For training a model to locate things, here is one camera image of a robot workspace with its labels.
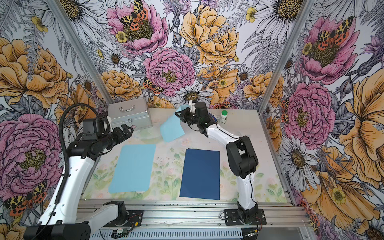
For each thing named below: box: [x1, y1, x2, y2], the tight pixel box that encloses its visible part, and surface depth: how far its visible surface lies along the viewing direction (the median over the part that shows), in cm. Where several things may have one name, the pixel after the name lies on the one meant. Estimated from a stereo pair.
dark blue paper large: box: [179, 148, 220, 200], surface depth 89 cm
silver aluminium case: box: [108, 98, 153, 131], surface depth 104 cm
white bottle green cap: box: [219, 110, 228, 124], surface depth 111 cm
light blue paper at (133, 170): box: [108, 144, 156, 194], surface depth 92 cm
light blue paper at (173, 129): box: [160, 104, 190, 143], surface depth 90 cm
